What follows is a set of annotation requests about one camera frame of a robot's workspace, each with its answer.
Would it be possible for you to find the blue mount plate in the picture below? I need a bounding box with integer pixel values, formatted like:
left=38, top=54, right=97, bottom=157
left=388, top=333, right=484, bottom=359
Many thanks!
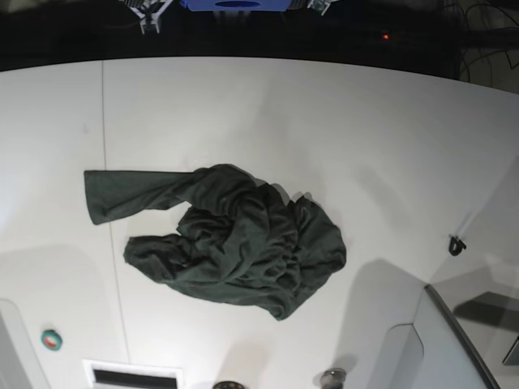
left=180, top=0, right=291, bottom=11

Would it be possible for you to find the black round dial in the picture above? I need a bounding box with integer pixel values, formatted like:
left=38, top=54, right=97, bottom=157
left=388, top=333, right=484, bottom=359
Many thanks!
left=212, top=381, right=245, bottom=389

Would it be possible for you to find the dark green t-shirt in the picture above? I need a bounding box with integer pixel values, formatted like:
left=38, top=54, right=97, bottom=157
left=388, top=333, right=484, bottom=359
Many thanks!
left=84, top=165, right=346, bottom=320

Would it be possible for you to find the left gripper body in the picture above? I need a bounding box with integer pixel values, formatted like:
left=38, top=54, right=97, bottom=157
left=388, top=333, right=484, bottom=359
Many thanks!
left=307, top=0, right=331, bottom=15

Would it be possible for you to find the black clip on table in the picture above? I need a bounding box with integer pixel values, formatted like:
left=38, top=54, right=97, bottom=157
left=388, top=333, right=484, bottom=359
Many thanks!
left=448, top=235, right=467, bottom=257

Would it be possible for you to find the black cable bundle background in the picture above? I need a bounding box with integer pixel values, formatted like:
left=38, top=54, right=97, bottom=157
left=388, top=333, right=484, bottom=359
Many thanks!
left=457, top=1, right=518, bottom=84

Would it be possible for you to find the grey round knob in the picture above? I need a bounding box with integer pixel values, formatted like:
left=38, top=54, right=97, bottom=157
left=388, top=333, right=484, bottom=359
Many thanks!
left=320, top=368, right=346, bottom=389

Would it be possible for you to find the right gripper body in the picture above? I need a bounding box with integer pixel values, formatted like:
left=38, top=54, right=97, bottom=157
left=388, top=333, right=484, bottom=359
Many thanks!
left=122, top=0, right=173, bottom=34

